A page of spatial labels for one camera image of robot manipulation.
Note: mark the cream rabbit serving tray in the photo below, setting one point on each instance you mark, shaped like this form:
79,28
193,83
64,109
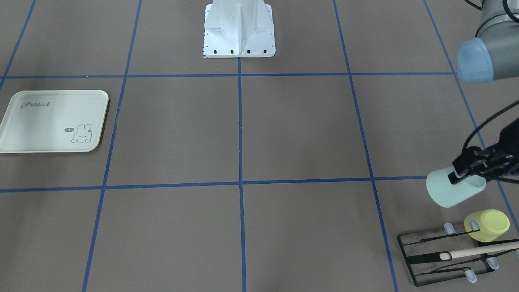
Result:
50,121

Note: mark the mint green cup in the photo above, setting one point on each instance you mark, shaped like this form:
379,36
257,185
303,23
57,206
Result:
446,194

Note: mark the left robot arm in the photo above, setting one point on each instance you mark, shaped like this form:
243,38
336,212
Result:
491,56

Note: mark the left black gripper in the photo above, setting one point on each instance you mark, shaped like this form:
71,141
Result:
499,159

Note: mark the yellow cup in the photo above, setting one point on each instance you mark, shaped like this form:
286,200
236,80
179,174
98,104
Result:
486,225

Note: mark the black wire cup rack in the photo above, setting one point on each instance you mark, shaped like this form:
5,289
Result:
420,251

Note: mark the wooden rack handle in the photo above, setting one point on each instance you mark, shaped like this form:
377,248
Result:
497,248

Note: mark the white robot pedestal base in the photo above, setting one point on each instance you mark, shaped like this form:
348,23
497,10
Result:
239,29

